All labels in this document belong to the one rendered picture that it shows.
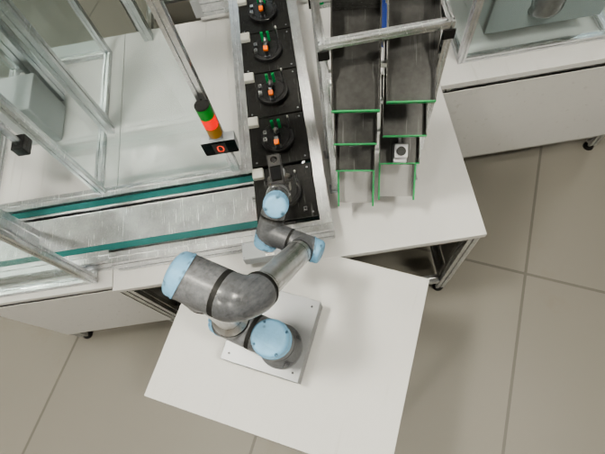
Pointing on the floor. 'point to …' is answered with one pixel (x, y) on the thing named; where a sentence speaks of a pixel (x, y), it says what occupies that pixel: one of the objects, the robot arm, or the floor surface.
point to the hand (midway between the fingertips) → (279, 175)
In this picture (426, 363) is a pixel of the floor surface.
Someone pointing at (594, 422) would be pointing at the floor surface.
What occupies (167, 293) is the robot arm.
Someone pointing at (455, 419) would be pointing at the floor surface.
